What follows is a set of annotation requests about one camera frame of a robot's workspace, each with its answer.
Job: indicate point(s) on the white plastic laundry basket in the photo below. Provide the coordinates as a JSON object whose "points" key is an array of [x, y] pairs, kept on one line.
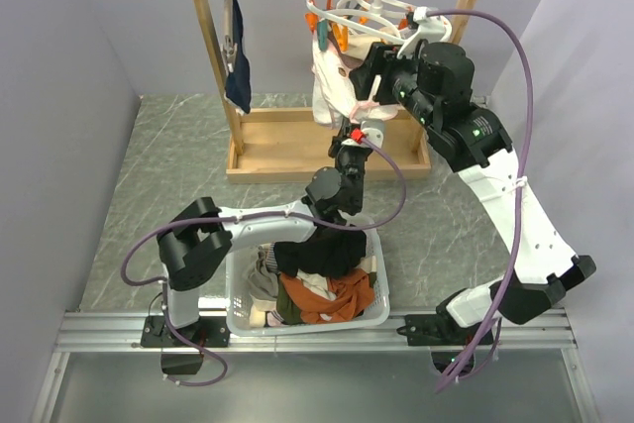
{"points": [[245, 318]]}

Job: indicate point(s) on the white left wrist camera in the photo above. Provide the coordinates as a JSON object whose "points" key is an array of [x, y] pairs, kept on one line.
{"points": [[368, 132]]}

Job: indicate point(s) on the wooden clothes rack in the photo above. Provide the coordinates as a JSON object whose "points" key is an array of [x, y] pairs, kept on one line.
{"points": [[276, 145]]}

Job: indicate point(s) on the white underwear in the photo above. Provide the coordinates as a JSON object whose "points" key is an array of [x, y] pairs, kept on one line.
{"points": [[333, 94]]}

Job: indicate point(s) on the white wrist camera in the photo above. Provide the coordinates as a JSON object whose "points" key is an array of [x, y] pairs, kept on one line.
{"points": [[417, 26], [368, 132]]}

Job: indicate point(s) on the aluminium mounting rail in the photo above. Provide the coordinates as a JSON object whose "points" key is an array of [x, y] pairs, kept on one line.
{"points": [[122, 332]]}

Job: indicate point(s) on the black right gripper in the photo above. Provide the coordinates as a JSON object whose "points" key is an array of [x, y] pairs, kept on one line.
{"points": [[382, 60]]}

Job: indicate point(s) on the pink beige underwear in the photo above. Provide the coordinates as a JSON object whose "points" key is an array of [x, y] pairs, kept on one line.
{"points": [[376, 116]]}

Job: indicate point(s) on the navy blue underwear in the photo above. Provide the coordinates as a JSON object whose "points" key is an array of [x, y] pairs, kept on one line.
{"points": [[238, 84]]}

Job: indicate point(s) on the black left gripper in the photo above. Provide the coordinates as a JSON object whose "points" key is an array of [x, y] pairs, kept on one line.
{"points": [[339, 148]]}

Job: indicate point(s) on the wooden clip hanger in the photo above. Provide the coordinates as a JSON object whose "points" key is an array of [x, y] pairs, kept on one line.
{"points": [[229, 47]]}

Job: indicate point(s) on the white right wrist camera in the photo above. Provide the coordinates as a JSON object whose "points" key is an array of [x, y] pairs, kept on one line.
{"points": [[417, 26]]}

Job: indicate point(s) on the cream white garment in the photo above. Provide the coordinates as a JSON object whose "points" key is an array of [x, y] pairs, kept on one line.
{"points": [[316, 283]]}

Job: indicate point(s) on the grey garment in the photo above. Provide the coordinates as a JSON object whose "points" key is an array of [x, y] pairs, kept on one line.
{"points": [[262, 280]]}

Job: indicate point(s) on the orange brown garment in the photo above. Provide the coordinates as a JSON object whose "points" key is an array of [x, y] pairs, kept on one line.
{"points": [[316, 299]]}

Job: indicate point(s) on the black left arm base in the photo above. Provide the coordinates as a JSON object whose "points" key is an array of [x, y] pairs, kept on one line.
{"points": [[210, 332]]}

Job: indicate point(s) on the black underwear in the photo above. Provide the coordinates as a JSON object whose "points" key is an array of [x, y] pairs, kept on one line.
{"points": [[328, 252]]}

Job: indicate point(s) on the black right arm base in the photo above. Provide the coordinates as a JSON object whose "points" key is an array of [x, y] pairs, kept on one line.
{"points": [[435, 331]]}

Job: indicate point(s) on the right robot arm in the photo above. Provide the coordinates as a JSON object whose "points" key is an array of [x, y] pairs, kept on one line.
{"points": [[435, 88]]}

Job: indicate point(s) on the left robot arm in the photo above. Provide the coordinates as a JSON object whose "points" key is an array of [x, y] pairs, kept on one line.
{"points": [[193, 245]]}

